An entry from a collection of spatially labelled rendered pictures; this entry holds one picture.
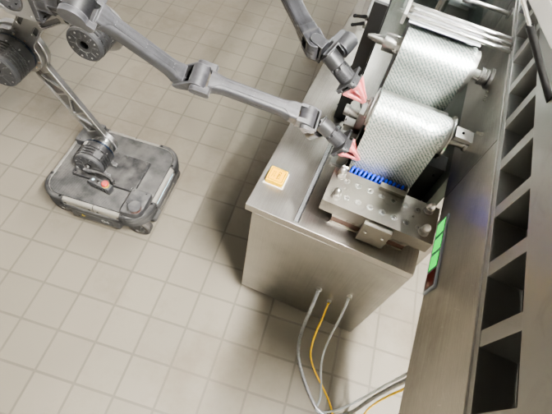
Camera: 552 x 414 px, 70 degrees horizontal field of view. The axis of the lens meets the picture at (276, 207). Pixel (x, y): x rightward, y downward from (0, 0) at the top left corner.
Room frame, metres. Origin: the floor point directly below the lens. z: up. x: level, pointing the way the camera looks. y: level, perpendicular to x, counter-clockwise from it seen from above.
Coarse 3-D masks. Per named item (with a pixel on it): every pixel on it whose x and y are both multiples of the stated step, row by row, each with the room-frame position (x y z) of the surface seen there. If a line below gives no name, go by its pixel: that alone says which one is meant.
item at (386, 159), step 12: (360, 144) 0.97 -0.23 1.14; (372, 144) 0.97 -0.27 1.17; (384, 144) 0.96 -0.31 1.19; (360, 156) 0.97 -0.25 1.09; (372, 156) 0.96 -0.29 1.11; (384, 156) 0.96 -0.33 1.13; (396, 156) 0.95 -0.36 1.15; (408, 156) 0.94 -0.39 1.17; (420, 156) 0.94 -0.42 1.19; (360, 168) 0.97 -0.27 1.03; (372, 168) 0.96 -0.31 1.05; (384, 168) 0.95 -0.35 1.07; (396, 168) 0.94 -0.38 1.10; (408, 168) 0.94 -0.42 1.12; (420, 168) 0.93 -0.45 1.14; (396, 180) 0.94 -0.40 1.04; (408, 180) 0.93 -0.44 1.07
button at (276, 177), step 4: (272, 168) 0.95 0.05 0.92; (276, 168) 0.95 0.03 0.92; (272, 172) 0.93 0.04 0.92; (276, 172) 0.93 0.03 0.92; (280, 172) 0.94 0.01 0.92; (284, 172) 0.94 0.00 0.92; (268, 176) 0.91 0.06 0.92; (272, 176) 0.91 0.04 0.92; (276, 176) 0.92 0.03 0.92; (280, 176) 0.92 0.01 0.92; (284, 176) 0.93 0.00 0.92; (268, 180) 0.89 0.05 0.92; (272, 180) 0.90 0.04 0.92; (276, 180) 0.90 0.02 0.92; (280, 180) 0.90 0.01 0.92; (284, 180) 0.91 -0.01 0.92; (272, 184) 0.89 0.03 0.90; (276, 184) 0.89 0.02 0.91; (280, 184) 0.89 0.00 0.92
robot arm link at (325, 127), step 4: (324, 116) 1.03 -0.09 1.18; (320, 120) 1.00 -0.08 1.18; (324, 120) 1.00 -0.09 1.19; (328, 120) 1.00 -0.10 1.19; (320, 124) 0.98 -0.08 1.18; (324, 124) 0.99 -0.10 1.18; (328, 124) 0.99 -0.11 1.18; (332, 124) 1.00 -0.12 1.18; (320, 128) 0.98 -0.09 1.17; (324, 128) 0.98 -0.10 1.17; (328, 128) 0.98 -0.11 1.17; (332, 128) 0.99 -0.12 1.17; (316, 132) 1.00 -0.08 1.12; (320, 132) 0.98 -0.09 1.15; (324, 132) 0.97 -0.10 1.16; (328, 132) 0.97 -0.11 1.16; (324, 136) 0.97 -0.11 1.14
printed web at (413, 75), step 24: (408, 48) 1.22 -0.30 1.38; (432, 48) 1.22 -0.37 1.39; (456, 48) 1.23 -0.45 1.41; (408, 72) 1.20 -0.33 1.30; (432, 72) 1.18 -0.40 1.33; (456, 72) 1.17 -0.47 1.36; (384, 96) 1.04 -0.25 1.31; (408, 96) 1.19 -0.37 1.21; (432, 96) 1.18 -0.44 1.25; (384, 120) 0.97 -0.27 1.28; (408, 120) 0.97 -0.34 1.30; (432, 120) 0.98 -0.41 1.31; (408, 144) 0.95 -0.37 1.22; (432, 144) 0.94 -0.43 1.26
